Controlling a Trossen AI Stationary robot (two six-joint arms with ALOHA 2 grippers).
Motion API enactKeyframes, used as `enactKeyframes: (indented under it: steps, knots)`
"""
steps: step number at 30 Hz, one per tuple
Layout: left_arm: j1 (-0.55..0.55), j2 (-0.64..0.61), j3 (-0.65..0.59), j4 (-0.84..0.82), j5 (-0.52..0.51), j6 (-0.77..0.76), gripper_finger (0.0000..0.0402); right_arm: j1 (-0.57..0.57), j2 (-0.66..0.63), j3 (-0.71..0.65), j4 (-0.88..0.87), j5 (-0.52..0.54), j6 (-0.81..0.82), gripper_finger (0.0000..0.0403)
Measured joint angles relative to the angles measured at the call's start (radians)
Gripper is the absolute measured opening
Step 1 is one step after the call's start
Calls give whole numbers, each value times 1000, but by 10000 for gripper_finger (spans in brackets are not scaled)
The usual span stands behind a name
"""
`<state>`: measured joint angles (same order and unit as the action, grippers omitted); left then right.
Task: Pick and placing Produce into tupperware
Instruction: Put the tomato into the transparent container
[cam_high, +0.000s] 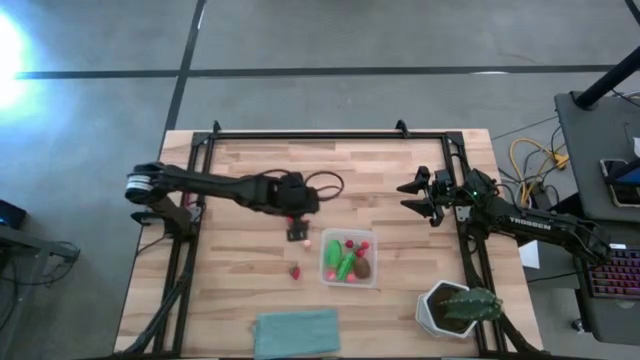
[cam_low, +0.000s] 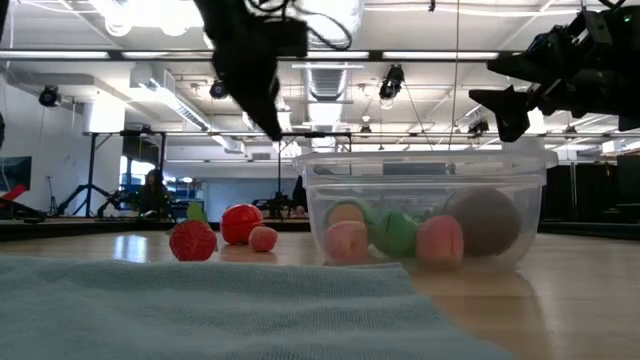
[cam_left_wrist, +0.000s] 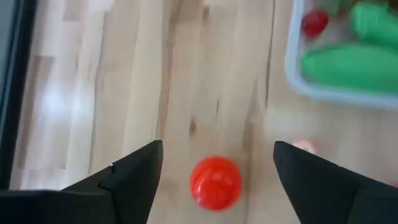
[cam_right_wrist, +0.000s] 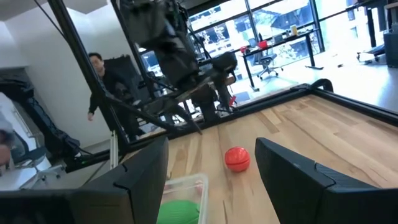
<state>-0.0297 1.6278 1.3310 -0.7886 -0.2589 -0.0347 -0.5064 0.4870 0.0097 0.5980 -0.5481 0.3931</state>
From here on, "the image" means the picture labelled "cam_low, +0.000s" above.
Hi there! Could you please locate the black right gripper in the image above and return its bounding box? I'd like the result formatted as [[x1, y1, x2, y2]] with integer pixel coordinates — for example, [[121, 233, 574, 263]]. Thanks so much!
[[468, 4, 640, 144]]

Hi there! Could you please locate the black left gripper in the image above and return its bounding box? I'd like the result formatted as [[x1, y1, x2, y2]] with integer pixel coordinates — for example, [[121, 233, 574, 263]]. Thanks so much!
[[193, 0, 284, 142]]

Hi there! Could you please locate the brown toy kiwi ball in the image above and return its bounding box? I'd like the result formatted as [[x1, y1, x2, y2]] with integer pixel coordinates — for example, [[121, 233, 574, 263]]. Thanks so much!
[[444, 187, 523, 258]]

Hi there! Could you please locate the pink toy fruit piece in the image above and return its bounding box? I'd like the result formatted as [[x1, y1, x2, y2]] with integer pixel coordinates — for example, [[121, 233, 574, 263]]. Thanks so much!
[[323, 220, 370, 265], [415, 214, 465, 264], [248, 225, 279, 253]]

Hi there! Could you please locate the clear plastic tupperware container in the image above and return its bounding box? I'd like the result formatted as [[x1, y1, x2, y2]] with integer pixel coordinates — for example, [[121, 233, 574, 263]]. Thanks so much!
[[292, 148, 560, 271]]

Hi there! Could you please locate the person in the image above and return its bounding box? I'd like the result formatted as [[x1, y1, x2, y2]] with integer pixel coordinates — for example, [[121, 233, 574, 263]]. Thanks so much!
[[291, 174, 309, 215], [138, 168, 175, 220]]

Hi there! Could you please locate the red toy tomato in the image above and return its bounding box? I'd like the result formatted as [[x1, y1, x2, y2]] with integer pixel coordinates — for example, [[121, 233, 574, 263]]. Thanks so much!
[[219, 203, 265, 246]]

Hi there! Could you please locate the red toy strawberry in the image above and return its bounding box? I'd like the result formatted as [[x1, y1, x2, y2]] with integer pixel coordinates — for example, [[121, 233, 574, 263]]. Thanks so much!
[[168, 202, 219, 263]]

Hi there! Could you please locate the black tripod stand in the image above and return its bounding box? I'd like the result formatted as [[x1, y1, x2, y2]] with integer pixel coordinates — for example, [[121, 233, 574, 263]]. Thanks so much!
[[55, 132, 120, 217]]

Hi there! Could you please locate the black horizontal overhead bar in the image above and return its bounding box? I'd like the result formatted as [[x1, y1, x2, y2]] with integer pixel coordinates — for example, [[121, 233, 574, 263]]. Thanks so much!
[[0, 48, 521, 63]]

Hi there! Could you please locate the teal cloth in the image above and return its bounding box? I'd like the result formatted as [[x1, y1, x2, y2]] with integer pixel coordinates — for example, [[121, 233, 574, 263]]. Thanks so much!
[[0, 255, 516, 360]]

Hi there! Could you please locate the red object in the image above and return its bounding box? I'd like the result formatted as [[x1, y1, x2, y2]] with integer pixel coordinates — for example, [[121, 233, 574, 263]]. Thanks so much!
[[0, 183, 29, 209]]

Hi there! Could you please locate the silver ventilation duct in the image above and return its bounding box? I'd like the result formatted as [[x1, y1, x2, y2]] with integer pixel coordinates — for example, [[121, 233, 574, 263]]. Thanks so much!
[[304, 67, 350, 102]]

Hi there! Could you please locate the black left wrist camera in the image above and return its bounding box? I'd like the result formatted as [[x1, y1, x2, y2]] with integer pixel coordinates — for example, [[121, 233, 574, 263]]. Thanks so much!
[[272, 18, 309, 59]]

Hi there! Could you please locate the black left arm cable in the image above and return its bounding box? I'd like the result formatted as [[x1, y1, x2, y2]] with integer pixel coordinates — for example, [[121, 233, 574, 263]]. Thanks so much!
[[244, 0, 354, 52]]

